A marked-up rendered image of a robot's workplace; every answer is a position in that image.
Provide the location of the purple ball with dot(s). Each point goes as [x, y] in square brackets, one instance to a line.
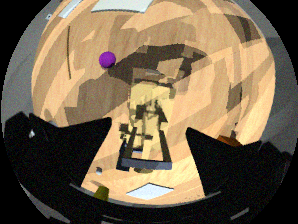
[107, 59]

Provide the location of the grey ball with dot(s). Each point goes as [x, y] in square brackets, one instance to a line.
[98, 172]

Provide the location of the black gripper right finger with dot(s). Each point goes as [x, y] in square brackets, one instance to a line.
[216, 161]

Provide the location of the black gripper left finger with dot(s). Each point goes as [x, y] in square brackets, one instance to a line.
[74, 146]

